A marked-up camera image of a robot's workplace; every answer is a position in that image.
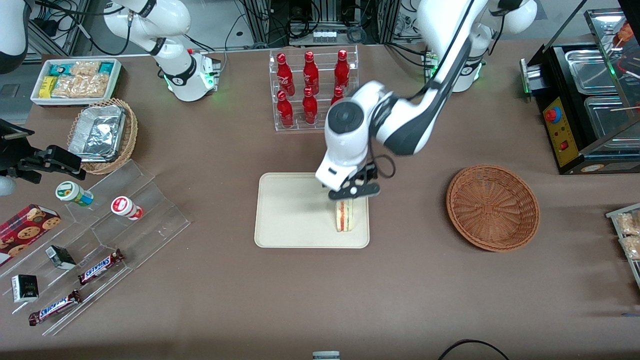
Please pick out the Snickers chocolate bar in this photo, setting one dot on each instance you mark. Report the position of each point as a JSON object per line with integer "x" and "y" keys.
{"x": 100, "y": 266}
{"x": 54, "y": 308}

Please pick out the steel food pan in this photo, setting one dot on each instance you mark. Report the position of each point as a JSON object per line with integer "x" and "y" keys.
{"x": 592, "y": 72}
{"x": 607, "y": 120}

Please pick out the clear acrylic stepped stand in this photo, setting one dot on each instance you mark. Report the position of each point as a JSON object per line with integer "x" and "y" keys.
{"x": 145, "y": 230}

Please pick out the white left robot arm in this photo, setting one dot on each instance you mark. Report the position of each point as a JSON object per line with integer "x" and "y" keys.
{"x": 345, "y": 145}

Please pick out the teal snack packet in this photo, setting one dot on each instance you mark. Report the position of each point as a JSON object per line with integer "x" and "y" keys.
{"x": 58, "y": 69}
{"x": 106, "y": 67}

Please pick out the clear cracker packet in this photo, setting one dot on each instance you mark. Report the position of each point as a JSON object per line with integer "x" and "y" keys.
{"x": 80, "y": 86}
{"x": 85, "y": 68}

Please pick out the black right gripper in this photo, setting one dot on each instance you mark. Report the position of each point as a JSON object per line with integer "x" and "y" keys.
{"x": 11, "y": 146}

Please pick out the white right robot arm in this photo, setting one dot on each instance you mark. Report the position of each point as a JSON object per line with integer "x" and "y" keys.
{"x": 170, "y": 20}

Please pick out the clear pastry packet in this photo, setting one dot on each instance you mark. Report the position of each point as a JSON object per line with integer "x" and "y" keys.
{"x": 629, "y": 223}
{"x": 632, "y": 247}

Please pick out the red plaid cookie box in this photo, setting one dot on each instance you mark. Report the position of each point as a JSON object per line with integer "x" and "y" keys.
{"x": 25, "y": 230}

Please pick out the yellow snack packet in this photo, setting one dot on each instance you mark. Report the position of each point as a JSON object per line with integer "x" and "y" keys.
{"x": 48, "y": 86}

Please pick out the red lid yogurt cup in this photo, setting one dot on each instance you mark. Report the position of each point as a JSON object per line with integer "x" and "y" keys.
{"x": 124, "y": 207}

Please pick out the small black white carton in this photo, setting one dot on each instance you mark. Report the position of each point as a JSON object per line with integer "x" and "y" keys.
{"x": 61, "y": 257}
{"x": 25, "y": 288}

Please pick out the cream rectangular tray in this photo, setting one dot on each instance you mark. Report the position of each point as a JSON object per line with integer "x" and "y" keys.
{"x": 295, "y": 215}

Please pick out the white snack bin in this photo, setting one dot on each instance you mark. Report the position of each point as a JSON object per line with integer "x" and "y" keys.
{"x": 37, "y": 97}

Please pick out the black food warmer cabinet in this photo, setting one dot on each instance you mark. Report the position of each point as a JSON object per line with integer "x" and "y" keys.
{"x": 575, "y": 160}

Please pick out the aluminium foil container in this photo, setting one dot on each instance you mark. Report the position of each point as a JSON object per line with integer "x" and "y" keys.
{"x": 97, "y": 134}

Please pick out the red cola bottle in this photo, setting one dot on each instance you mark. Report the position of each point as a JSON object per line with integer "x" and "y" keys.
{"x": 338, "y": 94}
{"x": 285, "y": 112}
{"x": 310, "y": 110}
{"x": 285, "y": 75}
{"x": 342, "y": 70}
{"x": 310, "y": 74}

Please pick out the grey box at table edge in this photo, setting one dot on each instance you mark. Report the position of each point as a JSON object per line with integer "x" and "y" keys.
{"x": 326, "y": 356}

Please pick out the light wicker basket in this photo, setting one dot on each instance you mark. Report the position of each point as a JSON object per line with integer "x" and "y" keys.
{"x": 127, "y": 145}

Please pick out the green lid yogurt cup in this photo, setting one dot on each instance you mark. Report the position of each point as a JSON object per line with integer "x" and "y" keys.
{"x": 70, "y": 192}

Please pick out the grey snack tray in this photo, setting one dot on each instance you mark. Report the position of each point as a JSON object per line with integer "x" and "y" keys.
{"x": 634, "y": 270}

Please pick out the clear acrylic bottle rack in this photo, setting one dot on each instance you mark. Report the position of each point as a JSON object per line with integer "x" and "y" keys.
{"x": 300, "y": 127}

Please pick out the white power strip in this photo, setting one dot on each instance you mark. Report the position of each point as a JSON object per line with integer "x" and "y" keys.
{"x": 325, "y": 36}

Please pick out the triangle sandwich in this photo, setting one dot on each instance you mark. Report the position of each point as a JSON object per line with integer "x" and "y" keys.
{"x": 343, "y": 217}

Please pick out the brown wicker basket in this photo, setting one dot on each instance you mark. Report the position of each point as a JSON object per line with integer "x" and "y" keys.
{"x": 492, "y": 207}

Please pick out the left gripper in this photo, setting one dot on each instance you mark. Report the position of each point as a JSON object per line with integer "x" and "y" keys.
{"x": 369, "y": 173}

